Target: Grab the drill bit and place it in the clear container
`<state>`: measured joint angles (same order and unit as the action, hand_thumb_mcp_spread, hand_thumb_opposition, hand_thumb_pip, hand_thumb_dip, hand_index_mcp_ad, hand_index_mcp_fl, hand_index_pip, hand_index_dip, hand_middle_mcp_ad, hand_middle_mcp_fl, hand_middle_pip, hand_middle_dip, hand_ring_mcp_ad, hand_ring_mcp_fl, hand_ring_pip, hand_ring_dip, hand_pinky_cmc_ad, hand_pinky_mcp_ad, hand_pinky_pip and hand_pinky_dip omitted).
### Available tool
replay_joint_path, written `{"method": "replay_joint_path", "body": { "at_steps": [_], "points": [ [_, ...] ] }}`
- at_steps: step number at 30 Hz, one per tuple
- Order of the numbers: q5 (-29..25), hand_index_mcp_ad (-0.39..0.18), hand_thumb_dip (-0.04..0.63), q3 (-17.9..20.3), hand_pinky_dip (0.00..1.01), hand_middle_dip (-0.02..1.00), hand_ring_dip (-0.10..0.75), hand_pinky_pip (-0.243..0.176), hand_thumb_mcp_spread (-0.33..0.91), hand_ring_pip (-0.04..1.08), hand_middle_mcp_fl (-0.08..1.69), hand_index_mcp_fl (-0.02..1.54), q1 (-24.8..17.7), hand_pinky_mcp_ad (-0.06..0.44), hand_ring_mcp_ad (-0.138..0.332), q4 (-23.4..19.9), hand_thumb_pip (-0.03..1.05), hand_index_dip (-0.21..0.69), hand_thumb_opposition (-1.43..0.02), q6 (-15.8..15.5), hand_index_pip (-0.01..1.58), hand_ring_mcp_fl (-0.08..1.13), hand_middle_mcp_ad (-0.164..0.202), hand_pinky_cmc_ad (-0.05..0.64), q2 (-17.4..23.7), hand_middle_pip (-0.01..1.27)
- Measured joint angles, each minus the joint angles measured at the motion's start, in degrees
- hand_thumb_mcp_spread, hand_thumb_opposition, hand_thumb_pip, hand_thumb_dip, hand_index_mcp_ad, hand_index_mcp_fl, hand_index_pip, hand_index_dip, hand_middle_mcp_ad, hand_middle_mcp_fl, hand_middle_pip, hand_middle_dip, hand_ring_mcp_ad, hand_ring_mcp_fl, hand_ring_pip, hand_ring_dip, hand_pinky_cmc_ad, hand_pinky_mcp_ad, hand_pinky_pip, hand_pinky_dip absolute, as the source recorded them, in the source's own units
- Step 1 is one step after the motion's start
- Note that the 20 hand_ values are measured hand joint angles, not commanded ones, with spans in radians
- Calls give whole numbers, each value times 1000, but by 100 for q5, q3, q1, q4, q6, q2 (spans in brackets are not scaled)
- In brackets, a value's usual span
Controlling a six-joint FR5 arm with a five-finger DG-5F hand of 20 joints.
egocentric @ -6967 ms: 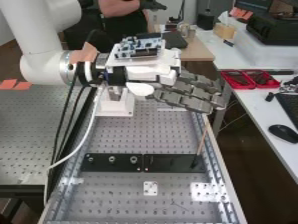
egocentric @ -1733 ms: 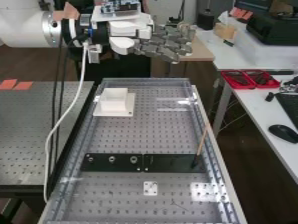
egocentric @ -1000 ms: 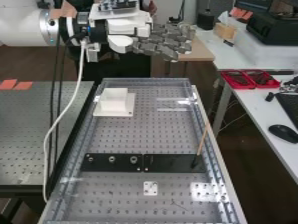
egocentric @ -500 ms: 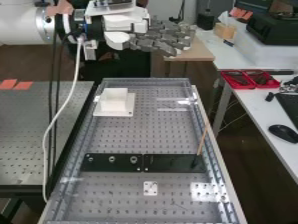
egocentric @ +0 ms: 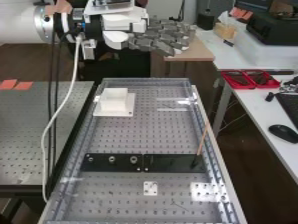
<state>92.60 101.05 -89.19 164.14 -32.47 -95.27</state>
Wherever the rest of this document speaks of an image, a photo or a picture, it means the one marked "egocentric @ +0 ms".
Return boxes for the black mouse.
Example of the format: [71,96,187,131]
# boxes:
[267,123,298,145]

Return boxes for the small white metal plate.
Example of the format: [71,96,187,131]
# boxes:
[141,180,159,198]

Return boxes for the thin stick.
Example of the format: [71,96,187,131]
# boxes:
[193,117,214,168]

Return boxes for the orange paper note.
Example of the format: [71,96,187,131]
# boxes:
[12,81,34,91]
[0,79,18,91]

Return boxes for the black cable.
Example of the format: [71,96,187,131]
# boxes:
[45,28,85,191]

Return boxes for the clear box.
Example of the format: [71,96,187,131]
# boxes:
[37,77,247,224]

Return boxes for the white desk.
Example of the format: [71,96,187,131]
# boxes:
[211,71,298,188]

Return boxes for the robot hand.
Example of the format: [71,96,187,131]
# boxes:
[82,0,198,57]

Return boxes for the small black box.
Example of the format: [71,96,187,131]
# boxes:
[195,11,215,31]

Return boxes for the black plate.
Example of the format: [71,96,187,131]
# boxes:
[79,152,207,174]

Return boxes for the small white box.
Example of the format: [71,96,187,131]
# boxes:
[91,86,137,118]

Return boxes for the black keyboard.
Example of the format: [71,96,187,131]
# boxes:
[274,92,298,132]

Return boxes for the dark monitor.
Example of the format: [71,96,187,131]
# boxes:
[232,0,298,15]

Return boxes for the white cable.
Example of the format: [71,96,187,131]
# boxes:
[40,34,85,203]

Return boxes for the black box device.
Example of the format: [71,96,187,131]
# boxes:
[244,9,298,46]

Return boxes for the red tray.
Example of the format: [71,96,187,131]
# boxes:
[220,69,258,90]
[244,69,282,89]

